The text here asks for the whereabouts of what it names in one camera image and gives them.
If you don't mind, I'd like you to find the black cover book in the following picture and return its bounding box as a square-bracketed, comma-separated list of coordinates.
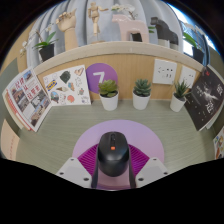
[183, 65, 224, 132]

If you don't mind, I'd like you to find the grey curtain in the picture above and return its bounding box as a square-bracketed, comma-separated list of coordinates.
[24, 0, 191, 68]

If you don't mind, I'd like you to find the succulent in white pot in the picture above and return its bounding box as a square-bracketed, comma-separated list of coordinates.
[169, 79, 190, 113]
[132, 78, 152, 111]
[97, 79, 120, 112]

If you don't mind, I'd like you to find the wooden mannequin figure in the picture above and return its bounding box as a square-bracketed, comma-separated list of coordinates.
[87, 1, 109, 44]

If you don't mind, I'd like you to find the black computer mouse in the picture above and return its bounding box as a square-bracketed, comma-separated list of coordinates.
[96, 131, 131, 178]

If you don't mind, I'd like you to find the purple mouse pad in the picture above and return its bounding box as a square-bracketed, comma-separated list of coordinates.
[72, 119, 166, 191]

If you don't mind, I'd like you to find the white wall socket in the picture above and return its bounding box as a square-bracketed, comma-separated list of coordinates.
[152, 58, 178, 85]
[179, 65, 198, 89]

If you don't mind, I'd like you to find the white sticker sheet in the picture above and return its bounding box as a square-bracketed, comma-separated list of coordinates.
[42, 64, 92, 107]

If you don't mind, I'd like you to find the photo cover magazine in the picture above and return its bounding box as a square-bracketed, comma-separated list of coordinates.
[5, 66, 53, 133]

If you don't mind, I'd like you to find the colourful picture sheet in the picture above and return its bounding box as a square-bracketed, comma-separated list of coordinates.
[213, 125, 224, 160]

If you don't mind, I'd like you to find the purple round sticker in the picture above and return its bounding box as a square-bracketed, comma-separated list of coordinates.
[85, 62, 119, 95]

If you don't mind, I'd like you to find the white orchid in black pot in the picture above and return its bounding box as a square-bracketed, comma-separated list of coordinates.
[181, 21, 205, 64]
[19, 23, 59, 63]

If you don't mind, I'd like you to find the wooden desk back shelf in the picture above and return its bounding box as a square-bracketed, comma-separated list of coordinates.
[33, 40, 214, 101]

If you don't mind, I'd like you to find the pink horse figure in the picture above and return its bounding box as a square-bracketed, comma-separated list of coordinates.
[111, 13, 150, 44]

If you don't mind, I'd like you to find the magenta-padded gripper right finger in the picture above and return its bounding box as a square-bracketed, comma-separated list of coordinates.
[128, 143, 170, 189]

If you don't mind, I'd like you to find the black horse figure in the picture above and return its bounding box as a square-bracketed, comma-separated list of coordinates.
[149, 16, 180, 48]

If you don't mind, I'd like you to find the window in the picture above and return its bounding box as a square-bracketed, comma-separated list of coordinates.
[166, 3, 218, 58]

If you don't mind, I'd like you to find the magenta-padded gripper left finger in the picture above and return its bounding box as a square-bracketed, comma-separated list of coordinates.
[56, 143, 100, 190]

